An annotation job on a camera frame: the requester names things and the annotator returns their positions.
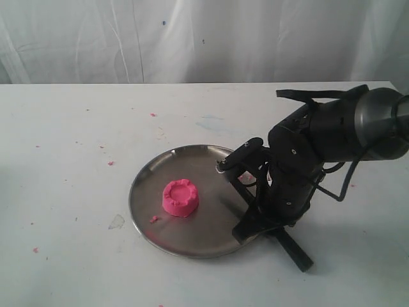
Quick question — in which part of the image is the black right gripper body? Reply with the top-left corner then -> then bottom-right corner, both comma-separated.
249,105 -> 323,230

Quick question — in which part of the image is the white backdrop curtain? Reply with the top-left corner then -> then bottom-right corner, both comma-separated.
1,1 -> 408,90

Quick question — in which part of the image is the black knife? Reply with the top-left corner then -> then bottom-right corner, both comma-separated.
223,173 -> 314,272

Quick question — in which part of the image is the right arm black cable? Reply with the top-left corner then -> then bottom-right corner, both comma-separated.
275,84 -> 371,203

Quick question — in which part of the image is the round steel plate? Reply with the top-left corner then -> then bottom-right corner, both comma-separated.
129,145 -> 248,258

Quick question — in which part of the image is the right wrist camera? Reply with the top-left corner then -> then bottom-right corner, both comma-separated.
216,137 -> 265,177

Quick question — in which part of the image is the pink play dough lump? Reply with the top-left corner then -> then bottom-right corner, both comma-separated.
162,179 -> 199,217

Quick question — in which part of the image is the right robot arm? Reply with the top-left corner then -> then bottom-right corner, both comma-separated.
235,85 -> 408,236

